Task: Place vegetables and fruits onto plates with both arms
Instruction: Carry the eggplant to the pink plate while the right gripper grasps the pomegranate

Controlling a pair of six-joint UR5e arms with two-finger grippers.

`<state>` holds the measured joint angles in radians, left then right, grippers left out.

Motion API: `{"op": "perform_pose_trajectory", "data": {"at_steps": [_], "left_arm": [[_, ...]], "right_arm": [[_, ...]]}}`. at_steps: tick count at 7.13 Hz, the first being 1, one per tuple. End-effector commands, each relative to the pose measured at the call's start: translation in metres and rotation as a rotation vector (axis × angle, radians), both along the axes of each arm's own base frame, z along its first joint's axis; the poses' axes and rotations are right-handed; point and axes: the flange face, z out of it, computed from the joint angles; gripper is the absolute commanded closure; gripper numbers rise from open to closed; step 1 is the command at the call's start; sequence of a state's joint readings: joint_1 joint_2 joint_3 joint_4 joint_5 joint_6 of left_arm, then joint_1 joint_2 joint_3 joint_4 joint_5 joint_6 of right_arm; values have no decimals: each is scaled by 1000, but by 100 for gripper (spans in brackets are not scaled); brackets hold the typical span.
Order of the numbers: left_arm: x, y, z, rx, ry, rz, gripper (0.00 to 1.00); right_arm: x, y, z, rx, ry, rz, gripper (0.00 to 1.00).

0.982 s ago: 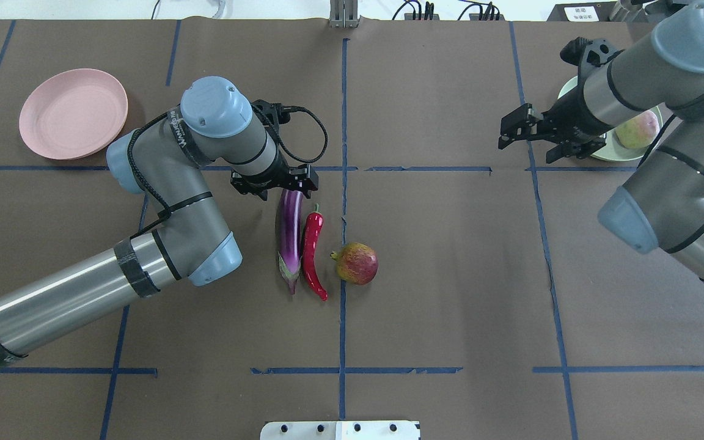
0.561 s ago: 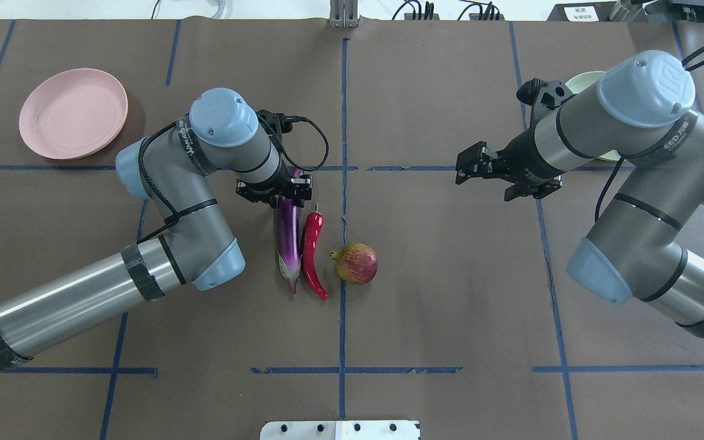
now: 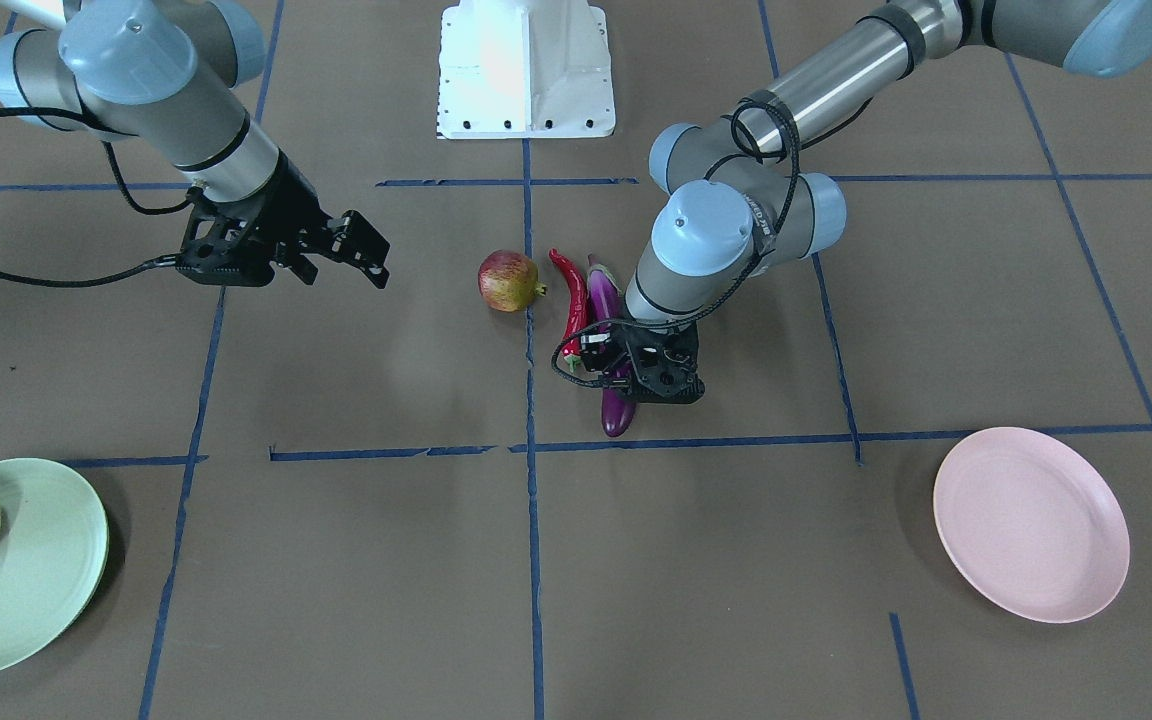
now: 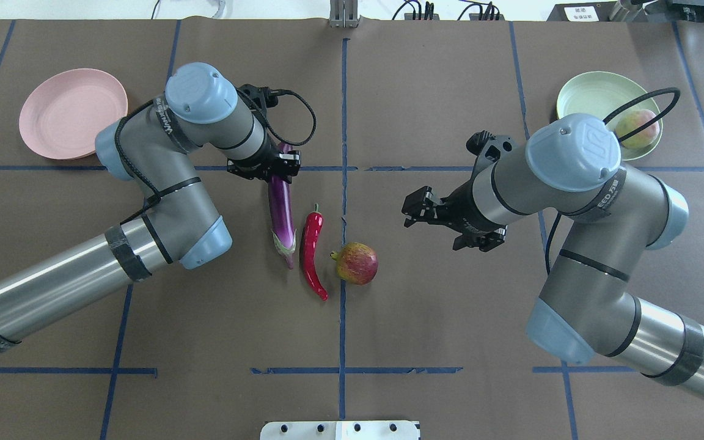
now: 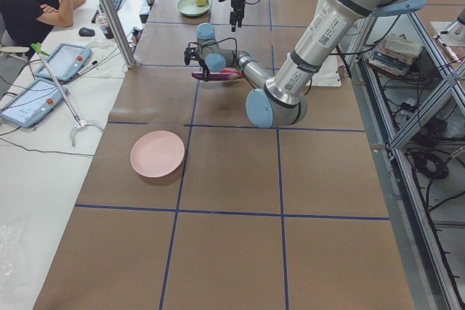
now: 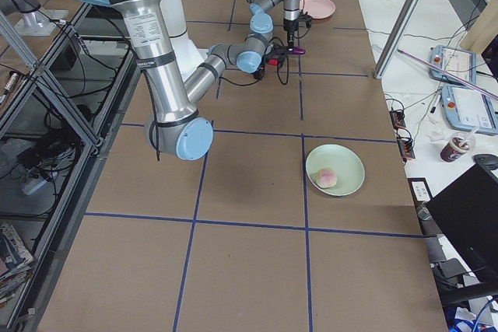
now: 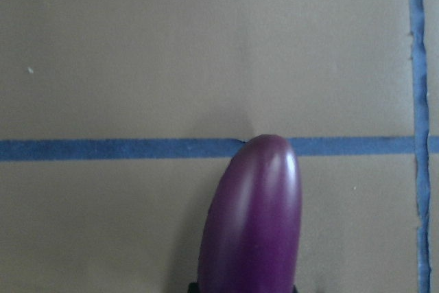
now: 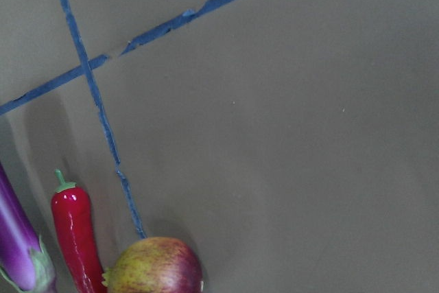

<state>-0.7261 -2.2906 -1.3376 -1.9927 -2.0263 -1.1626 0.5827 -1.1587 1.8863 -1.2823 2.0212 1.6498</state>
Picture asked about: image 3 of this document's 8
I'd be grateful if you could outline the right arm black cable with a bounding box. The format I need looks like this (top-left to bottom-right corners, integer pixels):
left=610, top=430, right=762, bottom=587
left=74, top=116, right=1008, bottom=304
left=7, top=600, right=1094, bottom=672
left=0, top=105, right=197, bottom=290

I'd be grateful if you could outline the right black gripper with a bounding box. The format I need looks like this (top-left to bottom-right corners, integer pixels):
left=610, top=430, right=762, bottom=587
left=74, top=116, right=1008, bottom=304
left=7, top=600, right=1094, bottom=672
left=174, top=152, right=391, bottom=290

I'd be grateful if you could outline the purple eggplant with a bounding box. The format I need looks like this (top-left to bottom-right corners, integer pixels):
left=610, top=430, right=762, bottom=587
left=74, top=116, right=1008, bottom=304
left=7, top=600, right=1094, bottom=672
left=586, top=253, right=637, bottom=438

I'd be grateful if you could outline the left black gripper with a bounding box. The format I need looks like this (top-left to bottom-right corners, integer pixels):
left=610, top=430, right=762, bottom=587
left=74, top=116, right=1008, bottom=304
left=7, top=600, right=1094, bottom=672
left=579, top=319, right=707, bottom=404

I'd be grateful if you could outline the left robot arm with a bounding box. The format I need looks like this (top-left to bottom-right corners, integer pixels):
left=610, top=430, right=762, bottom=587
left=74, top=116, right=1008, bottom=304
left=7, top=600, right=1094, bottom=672
left=550, top=1, right=1152, bottom=404

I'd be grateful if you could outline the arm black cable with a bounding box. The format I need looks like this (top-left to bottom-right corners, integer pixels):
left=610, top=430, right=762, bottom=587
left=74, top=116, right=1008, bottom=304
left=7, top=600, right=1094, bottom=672
left=550, top=90, right=803, bottom=376
left=0, top=105, right=197, bottom=290

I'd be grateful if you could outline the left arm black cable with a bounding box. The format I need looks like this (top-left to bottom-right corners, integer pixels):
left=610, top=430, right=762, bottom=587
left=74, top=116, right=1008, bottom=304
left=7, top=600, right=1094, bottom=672
left=550, top=90, right=803, bottom=376

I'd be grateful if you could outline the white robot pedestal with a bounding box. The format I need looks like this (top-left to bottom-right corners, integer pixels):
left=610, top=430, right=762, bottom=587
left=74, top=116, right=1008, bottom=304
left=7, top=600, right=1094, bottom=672
left=435, top=1, right=617, bottom=141

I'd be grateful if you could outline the pink plate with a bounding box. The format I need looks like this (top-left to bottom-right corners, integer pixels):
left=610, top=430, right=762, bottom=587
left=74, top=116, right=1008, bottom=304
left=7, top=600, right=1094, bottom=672
left=932, top=427, right=1132, bottom=624

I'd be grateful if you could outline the red chili pepper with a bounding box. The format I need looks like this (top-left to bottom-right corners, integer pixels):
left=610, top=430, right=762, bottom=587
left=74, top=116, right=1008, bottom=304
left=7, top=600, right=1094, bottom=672
left=548, top=249, right=589, bottom=373

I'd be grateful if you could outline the green plate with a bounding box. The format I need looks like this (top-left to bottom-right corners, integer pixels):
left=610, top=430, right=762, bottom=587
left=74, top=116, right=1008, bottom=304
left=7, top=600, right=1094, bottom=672
left=0, top=457, right=109, bottom=670

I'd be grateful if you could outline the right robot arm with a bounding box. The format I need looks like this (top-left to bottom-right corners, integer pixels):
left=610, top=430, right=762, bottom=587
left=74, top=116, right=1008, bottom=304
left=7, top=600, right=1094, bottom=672
left=0, top=1, right=391, bottom=288

